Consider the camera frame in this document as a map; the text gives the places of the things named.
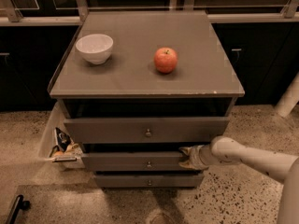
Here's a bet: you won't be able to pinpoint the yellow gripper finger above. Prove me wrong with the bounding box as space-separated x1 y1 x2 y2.
178 161 195 170
179 147 191 156

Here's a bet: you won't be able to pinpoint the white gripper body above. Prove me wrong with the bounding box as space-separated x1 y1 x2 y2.
189 146 208 170

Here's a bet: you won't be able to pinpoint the grey drawer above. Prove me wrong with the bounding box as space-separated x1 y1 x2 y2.
93 172 204 188
64 117 229 144
80 150 206 172

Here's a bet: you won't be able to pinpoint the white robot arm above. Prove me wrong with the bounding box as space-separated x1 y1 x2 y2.
179 136 299 224

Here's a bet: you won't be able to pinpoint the grey top drawer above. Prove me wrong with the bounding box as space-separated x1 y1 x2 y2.
64 117 229 144

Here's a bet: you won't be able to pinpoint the grey drawer cabinet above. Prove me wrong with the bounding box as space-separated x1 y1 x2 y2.
47 10 246 189

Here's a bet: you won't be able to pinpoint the grey bottom drawer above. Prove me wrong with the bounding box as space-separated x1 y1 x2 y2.
93 172 204 188

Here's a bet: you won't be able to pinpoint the red apple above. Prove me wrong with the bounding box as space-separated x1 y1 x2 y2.
154 47 178 74

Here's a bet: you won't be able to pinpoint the white table leg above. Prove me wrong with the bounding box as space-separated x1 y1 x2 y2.
275 72 299 118

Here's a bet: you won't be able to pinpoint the snack bags in bin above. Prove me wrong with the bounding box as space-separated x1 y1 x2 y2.
50 127 82 162

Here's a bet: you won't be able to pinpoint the clear plastic bin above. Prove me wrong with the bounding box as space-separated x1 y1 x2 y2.
38 103 84 170

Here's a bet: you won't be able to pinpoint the white ceramic bowl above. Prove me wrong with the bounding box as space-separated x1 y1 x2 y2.
76 34 114 64

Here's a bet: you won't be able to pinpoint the dark right cabinet handle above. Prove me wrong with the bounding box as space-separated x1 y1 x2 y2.
231 48 242 60

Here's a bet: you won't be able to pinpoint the black handle object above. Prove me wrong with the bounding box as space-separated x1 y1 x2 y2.
5 194 31 224

